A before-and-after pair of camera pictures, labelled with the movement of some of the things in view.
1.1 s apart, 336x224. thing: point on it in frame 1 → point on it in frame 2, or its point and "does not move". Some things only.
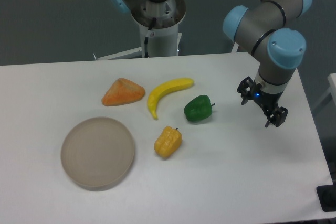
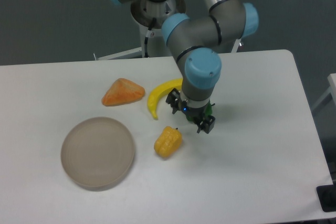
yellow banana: [164, 87] does not move
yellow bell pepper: [168, 142] does not move
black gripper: [268, 101] → [206, 123]
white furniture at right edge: [332, 78] does not move
